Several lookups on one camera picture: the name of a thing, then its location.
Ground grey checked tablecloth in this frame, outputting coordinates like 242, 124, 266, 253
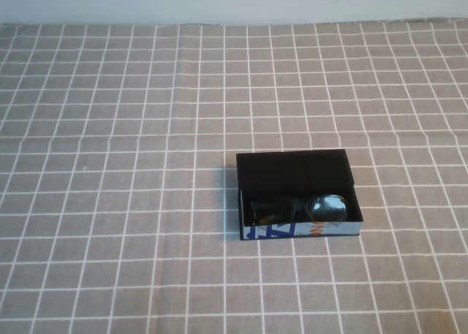
0, 17, 468, 334

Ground black printed glasses case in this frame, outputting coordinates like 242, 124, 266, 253
235, 148, 365, 242

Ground black sunglasses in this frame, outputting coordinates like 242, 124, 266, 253
249, 193, 349, 227

